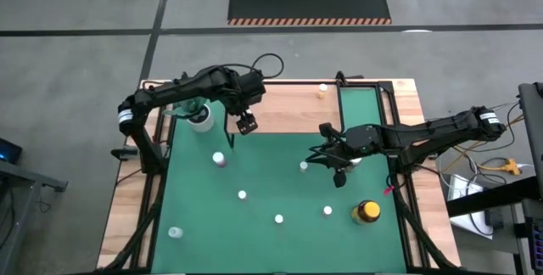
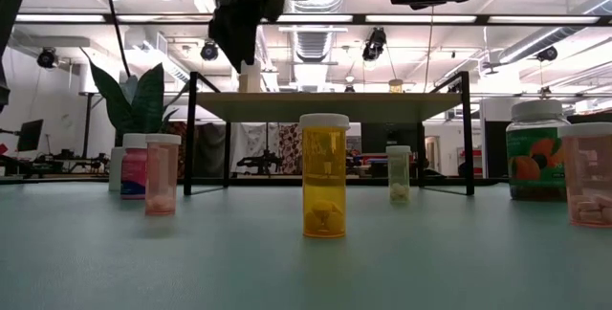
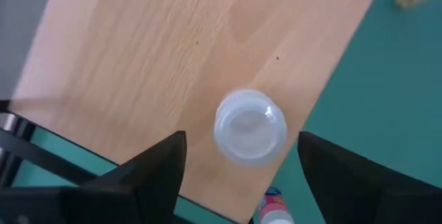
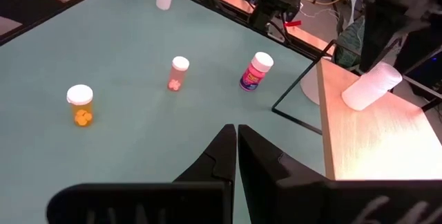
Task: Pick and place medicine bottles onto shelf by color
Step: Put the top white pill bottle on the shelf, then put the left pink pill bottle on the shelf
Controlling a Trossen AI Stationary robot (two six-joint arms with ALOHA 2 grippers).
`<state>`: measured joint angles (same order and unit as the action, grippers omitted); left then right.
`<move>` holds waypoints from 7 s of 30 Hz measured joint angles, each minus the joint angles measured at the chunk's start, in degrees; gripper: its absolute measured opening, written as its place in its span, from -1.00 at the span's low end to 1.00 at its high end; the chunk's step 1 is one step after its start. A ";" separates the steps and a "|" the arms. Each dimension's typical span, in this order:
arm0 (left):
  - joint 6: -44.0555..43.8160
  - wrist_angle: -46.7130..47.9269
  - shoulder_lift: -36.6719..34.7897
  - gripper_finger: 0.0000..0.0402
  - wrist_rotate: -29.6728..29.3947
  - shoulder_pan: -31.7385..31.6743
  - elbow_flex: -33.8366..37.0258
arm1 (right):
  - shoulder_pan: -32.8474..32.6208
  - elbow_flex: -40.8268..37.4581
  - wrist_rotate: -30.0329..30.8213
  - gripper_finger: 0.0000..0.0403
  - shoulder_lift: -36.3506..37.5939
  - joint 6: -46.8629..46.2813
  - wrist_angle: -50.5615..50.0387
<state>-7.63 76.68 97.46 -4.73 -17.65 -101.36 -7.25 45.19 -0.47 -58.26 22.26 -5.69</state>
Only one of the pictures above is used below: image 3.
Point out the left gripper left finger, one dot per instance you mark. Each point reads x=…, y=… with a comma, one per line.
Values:
x=155, y=168

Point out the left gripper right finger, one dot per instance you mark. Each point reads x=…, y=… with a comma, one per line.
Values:
x=362, y=189

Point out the pink labelled bottle white cap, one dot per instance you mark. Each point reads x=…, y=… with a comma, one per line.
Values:
x=274, y=206

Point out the white plastic bottle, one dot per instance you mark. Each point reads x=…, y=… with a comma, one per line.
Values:
x=250, y=130

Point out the wooden shelf with black legs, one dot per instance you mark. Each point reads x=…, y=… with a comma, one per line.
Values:
x=138, y=44

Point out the green table mat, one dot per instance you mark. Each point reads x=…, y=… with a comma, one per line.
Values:
x=380, y=96

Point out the black metal table frame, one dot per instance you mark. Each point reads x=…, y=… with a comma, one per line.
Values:
x=41, y=155

